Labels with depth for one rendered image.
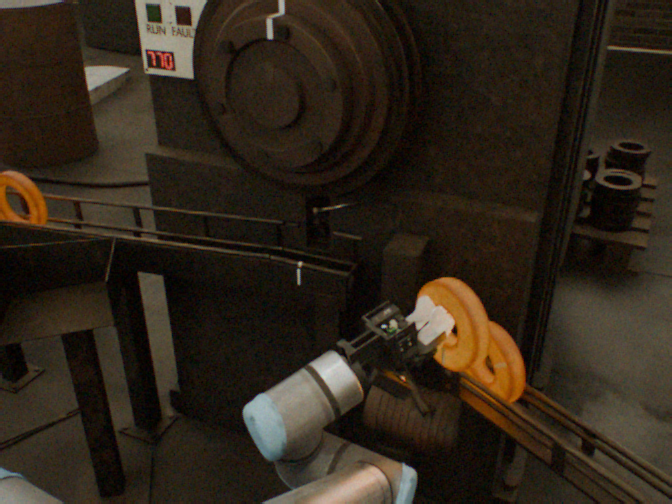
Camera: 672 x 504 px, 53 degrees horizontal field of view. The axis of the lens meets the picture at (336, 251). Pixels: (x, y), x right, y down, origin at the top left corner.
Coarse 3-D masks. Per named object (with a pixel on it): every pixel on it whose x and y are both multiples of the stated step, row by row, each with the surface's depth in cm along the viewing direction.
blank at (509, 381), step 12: (492, 324) 118; (456, 336) 124; (492, 336) 115; (504, 336) 115; (492, 348) 115; (504, 348) 114; (516, 348) 114; (492, 360) 116; (504, 360) 113; (516, 360) 113; (468, 372) 124; (480, 372) 123; (504, 372) 114; (516, 372) 113; (492, 384) 118; (504, 384) 115; (516, 384) 114; (504, 396) 116; (516, 396) 116
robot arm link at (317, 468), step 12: (324, 432) 106; (324, 444) 103; (336, 444) 103; (312, 456) 101; (324, 456) 101; (276, 468) 108; (288, 468) 102; (300, 468) 102; (312, 468) 101; (324, 468) 101; (288, 480) 106; (300, 480) 103; (312, 480) 102
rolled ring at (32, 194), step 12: (0, 180) 183; (12, 180) 181; (24, 180) 181; (0, 192) 187; (24, 192) 181; (36, 192) 182; (0, 204) 189; (36, 204) 182; (0, 216) 190; (12, 216) 190; (36, 216) 184
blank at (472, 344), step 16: (432, 288) 110; (448, 288) 106; (464, 288) 106; (416, 304) 115; (448, 304) 107; (464, 304) 104; (480, 304) 104; (464, 320) 104; (480, 320) 103; (448, 336) 112; (464, 336) 105; (480, 336) 103; (448, 352) 110; (464, 352) 106; (480, 352) 105; (448, 368) 111; (464, 368) 108
